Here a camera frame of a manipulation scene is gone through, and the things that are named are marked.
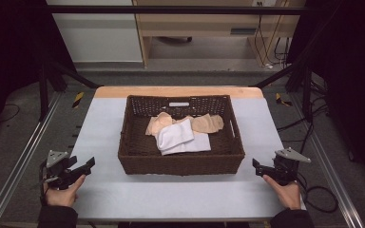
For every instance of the person's right hand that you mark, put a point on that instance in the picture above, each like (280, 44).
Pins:
(286, 194)

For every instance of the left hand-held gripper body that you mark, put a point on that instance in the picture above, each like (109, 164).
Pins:
(58, 172)

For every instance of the black horizontal frame bar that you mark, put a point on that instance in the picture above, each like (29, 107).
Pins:
(171, 9)

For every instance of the person's left hand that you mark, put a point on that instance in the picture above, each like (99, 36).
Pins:
(61, 196)

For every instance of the yellow black tape marker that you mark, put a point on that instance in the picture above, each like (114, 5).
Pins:
(282, 100)
(78, 99)

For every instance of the aluminium rail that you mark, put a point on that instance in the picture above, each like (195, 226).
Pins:
(19, 171)
(332, 177)

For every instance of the folded white sock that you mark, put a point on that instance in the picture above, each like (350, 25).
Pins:
(175, 134)

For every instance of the white table cover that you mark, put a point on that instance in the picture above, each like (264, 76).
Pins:
(104, 190)

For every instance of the wooden desk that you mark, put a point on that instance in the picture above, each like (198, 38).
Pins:
(202, 28)

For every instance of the black curtain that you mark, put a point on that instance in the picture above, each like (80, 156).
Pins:
(351, 79)
(9, 47)

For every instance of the beige sock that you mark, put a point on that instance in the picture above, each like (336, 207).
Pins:
(159, 123)
(207, 123)

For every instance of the black frame strut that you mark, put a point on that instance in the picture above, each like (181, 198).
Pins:
(49, 82)
(297, 79)

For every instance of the brown woven basket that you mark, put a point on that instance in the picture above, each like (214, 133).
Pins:
(183, 163)

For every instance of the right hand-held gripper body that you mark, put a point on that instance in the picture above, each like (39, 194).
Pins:
(285, 169)

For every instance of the flat white sock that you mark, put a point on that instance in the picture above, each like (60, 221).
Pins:
(199, 144)

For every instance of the white cabinet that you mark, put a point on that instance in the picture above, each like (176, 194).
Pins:
(101, 34)

